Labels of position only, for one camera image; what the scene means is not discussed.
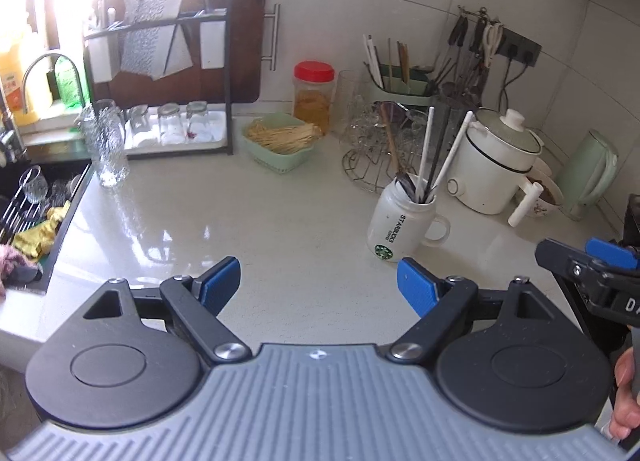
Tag person's right hand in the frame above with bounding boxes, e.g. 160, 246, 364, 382
608, 347, 640, 441

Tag large steel spoon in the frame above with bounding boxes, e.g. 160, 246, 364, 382
396, 172, 416, 202

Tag white ceramic soup spoon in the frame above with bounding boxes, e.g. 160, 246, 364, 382
416, 106, 435, 203

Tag white scissors hanging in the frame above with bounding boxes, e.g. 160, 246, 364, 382
483, 21, 504, 68

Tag white electric cooker pot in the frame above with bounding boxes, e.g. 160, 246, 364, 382
446, 108, 544, 227

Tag red lid plastic jar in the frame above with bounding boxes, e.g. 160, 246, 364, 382
293, 60, 335, 135

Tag green electric kettle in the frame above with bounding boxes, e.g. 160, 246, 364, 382
554, 129, 618, 221

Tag yellow cloth in sink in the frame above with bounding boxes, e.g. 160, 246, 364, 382
12, 201, 70, 261

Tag tall textured glass pitcher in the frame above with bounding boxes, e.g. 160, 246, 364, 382
433, 95, 478, 146

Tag white Starbucks ceramic mug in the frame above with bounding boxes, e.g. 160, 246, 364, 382
367, 180, 451, 262

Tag chrome sink faucet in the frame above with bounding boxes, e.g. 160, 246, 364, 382
19, 52, 91, 115

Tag black metal dish rack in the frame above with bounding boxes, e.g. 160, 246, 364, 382
84, 8, 234, 160

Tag black wall power strip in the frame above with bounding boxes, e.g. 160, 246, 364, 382
497, 28, 542, 67

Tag green utensil drainer holder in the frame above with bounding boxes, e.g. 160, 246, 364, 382
366, 65, 435, 109

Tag wire glass drying stand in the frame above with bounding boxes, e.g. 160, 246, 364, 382
340, 102, 426, 194

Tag wooden chopstick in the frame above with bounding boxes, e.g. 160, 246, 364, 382
378, 103, 405, 177

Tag black chopstick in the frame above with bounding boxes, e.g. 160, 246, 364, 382
422, 104, 451, 202

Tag textured glass pitcher near sink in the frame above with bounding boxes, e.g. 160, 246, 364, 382
80, 99, 129, 188

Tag green plastic basket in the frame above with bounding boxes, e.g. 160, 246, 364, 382
242, 114, 323, 174

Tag brown wooden cutting board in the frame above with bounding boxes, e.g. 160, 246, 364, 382
90, 0, 266, 108

